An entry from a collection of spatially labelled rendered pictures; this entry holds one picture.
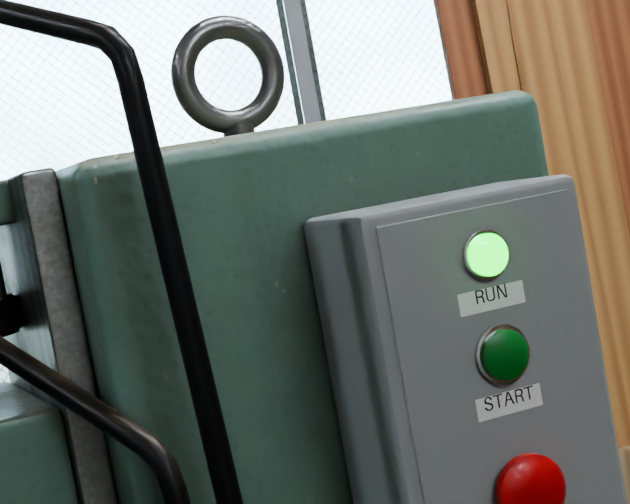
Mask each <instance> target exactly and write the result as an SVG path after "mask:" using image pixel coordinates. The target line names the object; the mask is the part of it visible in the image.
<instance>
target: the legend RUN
mask: <svg viewBox="0 0 630 504"><path fill-rule="evenodd" d="M457 298H458V304H459V309H460V315H461V317H465V316H469V315H473V314H477V313H482V312H486V311H490V310H494V309H499V308H503V307H507V306H511V305H515V304H520V303H524V302H526V300H525V294H524V288H523V282H522V280H519V281H515V282H511V283H506V284H502V285H498V286H493V287H489V288H484V289H480V290H476V291H471V292H467V293H463V294H458V295H457Z"/></svg>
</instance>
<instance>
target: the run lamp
mask: <svg viewBox="0 0 630 504"><path fill-rule="evenodd" d="M462 260H463V264H464V266H465V268H466V270H467V271H468V273H469V274H470V275H472V276H473V277H475V278H476V279H479V280H492V279H495V278H497V277H498V276H500V275H501V274H502V273H503V271H504V270H505V268H506V266H507V264H508V260H509V250H508V246H507V244H506V241H505V240H504V238H503V237H502V236H501V235H500V234H499V233H497V232H496V231H493V230H489V229H483V230H478V231H475V232H474V233H472V234H471V235H470V236H469V237H468V238H467V240H466V241H465V243H464V246H463V250H462Z"/></svg>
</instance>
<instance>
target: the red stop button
mask: <svg viewBox="0 0 630 504"><path fill-rule="evenodd" d="M565 497H566V482H565V478H564V475H563V473H562V471H561V469H560V467H559V466H558V465H557V464H556V463H555V462H554V461H553V460H552V459H550V458H549V457H547V456H544V455H541V454H536V453H525V454H521V455H519V456H517V457H515V458H513V459H512V460H511V461H509V462H508V463H507V465H506V466H505V467H504V468H503V470H502V472H501V474H500V476H499V478H498V482H497V486H496V501H497V504H564V502H565Z"/></svg>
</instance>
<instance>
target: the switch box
mask: <svg viewBox="0 0 630 504"><path fill-rule="evenodd" d="M483 229H489V230H493V231H496V232H497V233H499V234H500V235H501V236H502V237H503V238H504V240H505V241H506V244H507V246H508V250H509V260H508V264H507V266H506V268H505V270H504V271H503V273H502V274H501V275H500V276H498V277H497V278H495V279H492V280H479V279H476V278H475V277H473V276H472V275H470V274H469V273H468V271H467V270H466V268H465V266H464V264H463V260H462V250H463V246H464V243H465V241H466V240H467V238H468V237H469V236H470V235H471V234H472V233H474V232H475V231H478V230H483ZM304 230H305V236H306V241H307V247H308V252H309V258H310V264H311V269H312V275H313V281H314V286H315V292H316V297H317V303H318V309H319V314H320V320H321V325H322V331H323V337H324V342H325V348H326V353H327V359H328V365H329V370H330V376H331V381H332V387H333V393H334V398H335V404H336V409H337V415H338V421H339V426H340V432H341V437H342V443H343V449H344V454H345V460H346V465H347V471H348V477H349V482H350V488H351V493H352V499H353V504H497V501H496V486H497V482H498V478H499V476H500V474H501V472H502V470H503V468H504V467H505V466H506V465H507V463H508V462H509V461H511V460H512V459H513V458H515V457H517V456H519V455H521V454H525V453H536V454H541V455H544V456H547V457H549V458H550V459H552V460H553V461H554V462H555V463H556V464H557V465H558V466H559V467H560V469H561V471H562V473H563V475H564V478H565V482H566V497H565V502H564V504H627V498H626V491H625V485H624V479H623V473H622V467H621V461H620V455H619V449H618V443H617V437H616V431H615V425H614V419H613V413H612V407H611V401H610V394H609V388H608V382H607V376H606V370H605V364H604V358H603V352H602V346H601V340H600V334H599V328H598V322H597V316H596V310H595V304H594V297H593V291H592V285H591V279H590V273H589V267H588V261H587V255H586V249H585V243H584V237H583V231H582V225H581V219H580V213H579V206H578V200H577V194H576V188H575V182H574V180H573V178H572V177H571V176H568V175H564V174H561V175H553V176H544V177H536V178H528V179H520V180H511V181H503V182H496V183H491V184H486V185H480V186H475V187H470V188H465V189H460V190H454V191H449V192H444V193H439V194H434V195H428V196H423V197H418V198H413V199H408V200H402V201H397V202H392V203H387V204H382V205H376V206H371V207H366V208H361V209H356V210H350V211H345V212H340V213H335V214H330V215H324V216H319V217H314V218H311V219H309V220H308V221H306V222H305V227H304ZM519 280H522V282H523V288H524V294H525V300H526V302H524V303H520V304H515V305H511V306H507V307H503V308H499V309H494V310H490V311H486V312H482V313H477V314H473V315H469V316H465V317H461V315H460V309H459V304H458V298H457V295H458V294H463V293H467V292H471V291H476V290H480V289H484V288H489V287H493V286H498V285H502V284H506V283H511V282H515V281H519ZM497 324H508V325H512V326H514V327H516V328H518V329H519V330H520V331H521V332H522V333H523V334H524V336H525V337H526V339H527V341H528V344H529V348H530V359H529V364H528V367H527V369H526V371H525V372H524V374H523V375H522V376H521V377H520V378H519V379H518V380H517V381H515V382H514V383H511V384H508V385H497V384H494V383H491V382H489V381H487V380H486V379H485V378H484V377H483V376H482V375H481V374H480V372H479V370H478V368H477V366H476V362H475V348H476V344H477V342H478V339H479V337H480V336H481V335H482V333H483V332H484V331H485V330H486V329H488V328H489V327H491V326H494V325H497ZM537 383H540V389H541V395H542V401H543V405H540V406H537V407H533V408H530V409H526V410H522V411H519V412H515V413H511V414H508V415H504V416H500V417H497V418H493V419H490V420H486V421H482V422H479V420H478V414H477V409H476V403H475V400H477V399H481V398H484V397H488V396H492V395H496V394H499V393H503V392H507V391H511V390H514V389H518V388H522V387H526V386H529V385H533V384H537Z"/></svg>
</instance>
